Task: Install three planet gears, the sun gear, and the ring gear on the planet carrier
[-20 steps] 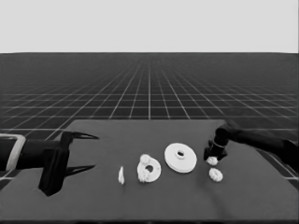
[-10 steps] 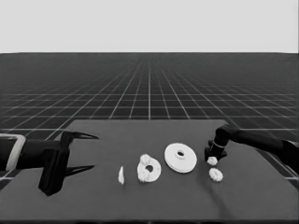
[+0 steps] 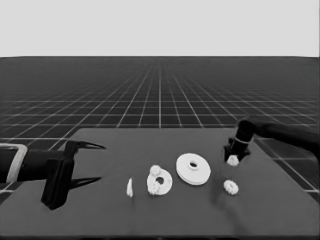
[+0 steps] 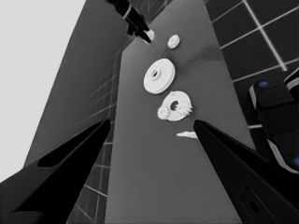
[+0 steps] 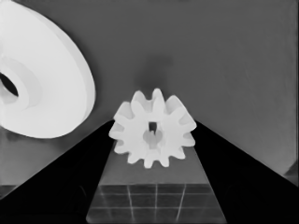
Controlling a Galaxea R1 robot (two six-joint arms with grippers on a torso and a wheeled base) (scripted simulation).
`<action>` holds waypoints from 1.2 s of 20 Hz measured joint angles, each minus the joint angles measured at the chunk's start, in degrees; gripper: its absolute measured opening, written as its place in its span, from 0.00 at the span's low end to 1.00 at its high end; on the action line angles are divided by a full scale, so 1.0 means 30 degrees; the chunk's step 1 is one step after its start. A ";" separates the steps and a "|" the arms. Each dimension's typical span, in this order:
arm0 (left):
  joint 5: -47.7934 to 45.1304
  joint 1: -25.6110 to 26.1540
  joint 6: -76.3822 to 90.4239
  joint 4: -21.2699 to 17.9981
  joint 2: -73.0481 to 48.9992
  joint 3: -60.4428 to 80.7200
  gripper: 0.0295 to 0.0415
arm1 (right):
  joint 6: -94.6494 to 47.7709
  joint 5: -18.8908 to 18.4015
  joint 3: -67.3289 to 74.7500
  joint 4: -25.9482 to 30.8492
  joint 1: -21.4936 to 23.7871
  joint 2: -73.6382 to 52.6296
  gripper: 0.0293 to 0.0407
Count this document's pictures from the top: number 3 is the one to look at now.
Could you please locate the large thick white disc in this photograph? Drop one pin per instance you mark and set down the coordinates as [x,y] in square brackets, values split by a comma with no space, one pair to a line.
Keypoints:
[200,175]

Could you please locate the small white T-shaped piece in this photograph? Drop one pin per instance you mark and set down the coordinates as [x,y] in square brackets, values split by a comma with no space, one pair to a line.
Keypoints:
[129,190]

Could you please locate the white round carrier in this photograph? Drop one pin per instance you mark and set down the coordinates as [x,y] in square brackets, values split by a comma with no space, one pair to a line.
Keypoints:
[167,182]

